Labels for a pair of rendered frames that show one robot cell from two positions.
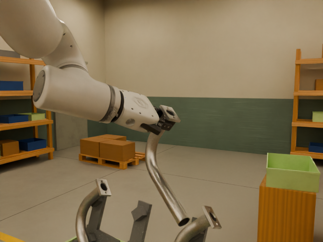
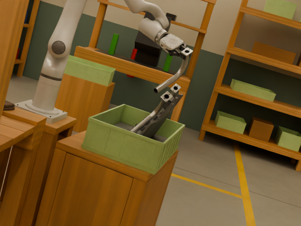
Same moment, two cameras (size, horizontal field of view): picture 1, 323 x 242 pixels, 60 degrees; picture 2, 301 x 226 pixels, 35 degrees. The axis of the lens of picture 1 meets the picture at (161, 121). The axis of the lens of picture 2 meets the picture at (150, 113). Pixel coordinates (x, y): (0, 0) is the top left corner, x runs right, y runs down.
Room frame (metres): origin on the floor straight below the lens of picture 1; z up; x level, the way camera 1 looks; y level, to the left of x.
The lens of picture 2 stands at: (-0.38, -2.31, 1.55)
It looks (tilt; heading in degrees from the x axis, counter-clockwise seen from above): 11 degrees down; 67
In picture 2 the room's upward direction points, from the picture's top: 17 degrees clockwise
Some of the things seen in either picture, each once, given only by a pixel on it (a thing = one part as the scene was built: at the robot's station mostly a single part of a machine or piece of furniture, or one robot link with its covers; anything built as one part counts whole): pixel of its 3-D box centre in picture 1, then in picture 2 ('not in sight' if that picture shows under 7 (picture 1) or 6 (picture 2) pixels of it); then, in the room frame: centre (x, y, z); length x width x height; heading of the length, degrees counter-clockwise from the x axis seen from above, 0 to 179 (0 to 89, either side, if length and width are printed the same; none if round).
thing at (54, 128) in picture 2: not in sight; (40, 117); (0.11, 0.28, 0.83); 0.32 x 0.32 x 0.04; 59
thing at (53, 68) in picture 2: not in sight; (57, 55); (0.13, 0.31, 1.19); 0.19 x 0.12 x 0.24; 77
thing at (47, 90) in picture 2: not in sight; (46, 93); (0.12, 0.28, 0.97); 0.19 x 0.19 x 0.18
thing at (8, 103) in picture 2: not in sight; (2, 104); (-0.12, 0.09, 0.91); 0.10 x 0.08 x 0.03; 132
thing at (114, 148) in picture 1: (113, 150); not in sight; (5.60, 0.97, 0.22); 1.20 x 0.81 x 0.44; 57
